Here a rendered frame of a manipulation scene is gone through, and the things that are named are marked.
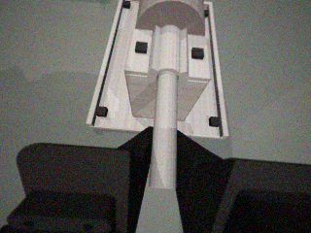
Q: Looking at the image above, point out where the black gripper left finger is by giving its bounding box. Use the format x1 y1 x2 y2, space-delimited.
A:
17 126 154 233

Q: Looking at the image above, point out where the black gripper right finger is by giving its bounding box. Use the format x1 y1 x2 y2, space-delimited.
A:
176 130 311 233

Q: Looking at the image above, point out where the silver metal shaft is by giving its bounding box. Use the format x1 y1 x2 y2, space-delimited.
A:
149 71 178 189

